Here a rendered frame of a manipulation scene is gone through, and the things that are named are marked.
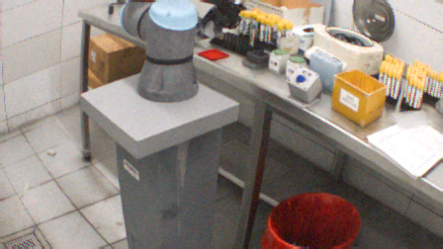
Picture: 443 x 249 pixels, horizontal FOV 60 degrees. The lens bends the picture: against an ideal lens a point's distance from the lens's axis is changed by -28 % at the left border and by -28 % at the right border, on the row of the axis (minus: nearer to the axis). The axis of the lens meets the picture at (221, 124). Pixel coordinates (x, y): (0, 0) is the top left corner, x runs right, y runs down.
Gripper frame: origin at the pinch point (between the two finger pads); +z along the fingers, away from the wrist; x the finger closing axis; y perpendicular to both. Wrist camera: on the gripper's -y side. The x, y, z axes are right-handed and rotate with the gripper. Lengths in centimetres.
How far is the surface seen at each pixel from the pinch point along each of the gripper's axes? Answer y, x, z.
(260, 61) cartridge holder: 21.8, 1.1, -9.6
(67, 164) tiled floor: -29, -18, 123
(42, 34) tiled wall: -113, -9, 101
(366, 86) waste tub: 49, 11, -30
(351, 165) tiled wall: 59, 60, 32
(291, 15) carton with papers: 7.2, 29.6, -12.4
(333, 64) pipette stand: 38.4, 6.2, -27.9
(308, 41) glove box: 19.9, 26.2, -12.0
